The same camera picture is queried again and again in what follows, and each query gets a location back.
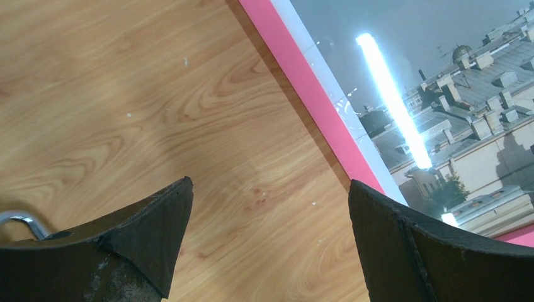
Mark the city buildings photo print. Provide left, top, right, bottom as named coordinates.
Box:
left=270, top=0, right=534, bottom=239

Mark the wooden picture frame pink inlay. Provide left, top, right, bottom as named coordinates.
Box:
left=237, top=0, right=534, bottom=249

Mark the black poker chip case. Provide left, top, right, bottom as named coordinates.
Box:
left=1, top=210, right=52, bottom=240

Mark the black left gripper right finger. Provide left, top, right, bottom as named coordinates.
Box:
left=348, top=180, right=533, bottom=301

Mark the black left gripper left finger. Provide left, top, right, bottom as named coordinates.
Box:
left=1, top=177, right=193, bottom=301

